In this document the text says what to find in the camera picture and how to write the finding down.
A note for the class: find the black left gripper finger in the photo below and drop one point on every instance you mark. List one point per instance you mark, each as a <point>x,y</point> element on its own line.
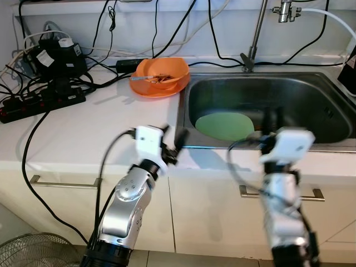
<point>164,131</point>
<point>182,139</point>

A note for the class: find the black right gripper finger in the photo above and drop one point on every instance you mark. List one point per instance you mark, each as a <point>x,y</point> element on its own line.
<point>277,121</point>
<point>267,122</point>

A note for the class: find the orange plastic plate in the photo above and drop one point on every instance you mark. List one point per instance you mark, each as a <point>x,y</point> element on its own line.
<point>161,93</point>

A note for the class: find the metal fork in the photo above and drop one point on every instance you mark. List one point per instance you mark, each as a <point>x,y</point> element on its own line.
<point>161,79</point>

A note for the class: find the metal spoon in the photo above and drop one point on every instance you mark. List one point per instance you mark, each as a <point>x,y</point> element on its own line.
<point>144,77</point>

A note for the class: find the orange plastic bowl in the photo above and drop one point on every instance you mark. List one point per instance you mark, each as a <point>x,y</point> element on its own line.
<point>167,68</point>

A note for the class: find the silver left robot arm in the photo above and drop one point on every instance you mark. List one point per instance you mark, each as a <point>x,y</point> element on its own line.
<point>125,206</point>

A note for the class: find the stainless steel sink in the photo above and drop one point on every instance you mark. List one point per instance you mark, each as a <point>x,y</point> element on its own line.
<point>300,100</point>

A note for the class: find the small black adapter brick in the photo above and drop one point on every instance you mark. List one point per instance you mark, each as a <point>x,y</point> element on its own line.
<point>129,65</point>

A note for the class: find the black appliance corner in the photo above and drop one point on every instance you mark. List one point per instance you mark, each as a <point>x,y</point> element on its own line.
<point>349,69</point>

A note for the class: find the chrome faucet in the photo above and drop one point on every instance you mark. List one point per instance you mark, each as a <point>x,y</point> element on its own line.
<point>255,33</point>

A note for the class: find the chrome water filter tap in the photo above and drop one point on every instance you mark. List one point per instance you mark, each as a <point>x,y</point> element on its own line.
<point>286,12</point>

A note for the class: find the black power strip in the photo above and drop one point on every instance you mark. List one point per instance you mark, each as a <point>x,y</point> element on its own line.
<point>39,105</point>

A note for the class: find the black power adapter pile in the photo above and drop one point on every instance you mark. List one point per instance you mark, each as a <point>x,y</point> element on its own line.
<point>58,58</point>

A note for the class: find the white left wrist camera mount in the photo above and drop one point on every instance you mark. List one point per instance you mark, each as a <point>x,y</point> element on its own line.
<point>149,139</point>

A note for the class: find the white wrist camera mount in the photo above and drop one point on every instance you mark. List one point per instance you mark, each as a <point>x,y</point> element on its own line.
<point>289,144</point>
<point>149,139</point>

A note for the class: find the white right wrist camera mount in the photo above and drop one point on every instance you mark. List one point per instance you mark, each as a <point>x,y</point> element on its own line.
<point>289,144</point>

